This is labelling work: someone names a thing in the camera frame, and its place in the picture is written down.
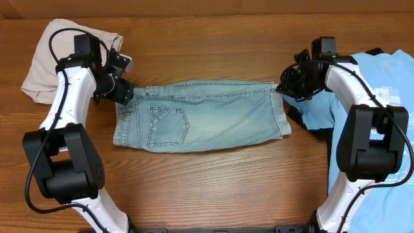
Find folded beige shorts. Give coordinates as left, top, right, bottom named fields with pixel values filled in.
left=21, top=19, right=124, bottom=104

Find light blue printed t-shirt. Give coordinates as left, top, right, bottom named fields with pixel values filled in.
left=283, top=49, right=414, bottom=233

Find light blue denim shorts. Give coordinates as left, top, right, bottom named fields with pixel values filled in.
left=113, top=80, right=292, bottom=153

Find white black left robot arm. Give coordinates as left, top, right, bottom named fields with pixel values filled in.
left=23, top=30, right=137, bottom=232

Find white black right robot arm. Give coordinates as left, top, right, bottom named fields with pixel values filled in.
left=275, top=37, right=413, bottom=232

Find black garment under t-shirt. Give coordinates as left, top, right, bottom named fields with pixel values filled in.
left=287, top=47, right=384, bottom=142

